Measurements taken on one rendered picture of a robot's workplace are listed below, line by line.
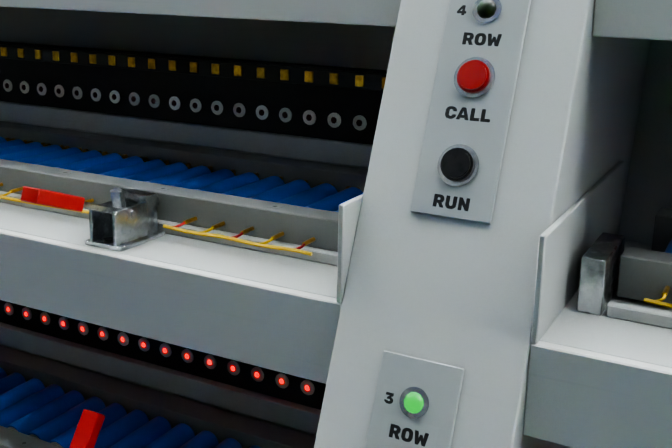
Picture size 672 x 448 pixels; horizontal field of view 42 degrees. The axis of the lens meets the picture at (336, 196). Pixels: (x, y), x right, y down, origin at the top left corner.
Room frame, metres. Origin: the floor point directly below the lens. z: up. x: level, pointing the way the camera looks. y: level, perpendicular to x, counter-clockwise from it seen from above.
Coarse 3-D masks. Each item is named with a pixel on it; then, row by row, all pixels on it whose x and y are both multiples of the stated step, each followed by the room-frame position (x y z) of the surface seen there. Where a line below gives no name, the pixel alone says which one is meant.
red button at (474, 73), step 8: (464, 64) 0.41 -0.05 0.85; (472, 64) 0.41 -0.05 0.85; (480, 64) 0.41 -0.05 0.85; (464, 72) 0.41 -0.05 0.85; (472, 72) 0.41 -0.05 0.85; (480, 72) 0.40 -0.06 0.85; (488, 72) 0.40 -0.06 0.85; (464, 80) 0.41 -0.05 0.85; (472, 80) 0.41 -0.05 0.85; (480, 80) 0.40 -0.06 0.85; (488, 80) 0.40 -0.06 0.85; (464, 88) 0.41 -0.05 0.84; (472, 88) 0.41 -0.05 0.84; (480, 88) 0.41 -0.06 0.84
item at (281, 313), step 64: (128, 128) 0.71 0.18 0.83; (192, 128) 0.68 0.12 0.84; (0, 256) 0.54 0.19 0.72; (64, 256) 0.52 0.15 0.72; (128, 256) 0.50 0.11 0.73; (192, 256) 0.50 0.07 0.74; (256, 256) 0.50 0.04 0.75; (128, 320) 0.51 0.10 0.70; (192, 320) 0.48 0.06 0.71; (256, 320) 0.46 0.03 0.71; (320, 320) 0.44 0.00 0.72
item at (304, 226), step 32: (0, 160) 0.62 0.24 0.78; (64, 192) 0.58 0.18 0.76; (96, 192) 0.57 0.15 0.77; (160, 192) 0.54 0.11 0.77; (192, 192) 0.54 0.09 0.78; (192, 224) 0.54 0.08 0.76; (224, 224) 0.52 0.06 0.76; (256, 224) 0.51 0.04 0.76; (288, 224) 0.50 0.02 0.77; (320, 224) 0.49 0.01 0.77
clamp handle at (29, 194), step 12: (24, 192) 0.45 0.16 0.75; (36, 192) 0.45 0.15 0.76; (48, 192) 0.46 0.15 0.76; (120, 192) 0.51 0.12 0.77; (48, 204) 0.46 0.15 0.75; (60, 204) 0.47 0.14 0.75; (72, 204) 0.47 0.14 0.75; (84, 204) 0.48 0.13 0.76; (96, 204) 0.49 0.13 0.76; (120, 204) 0.51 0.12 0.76
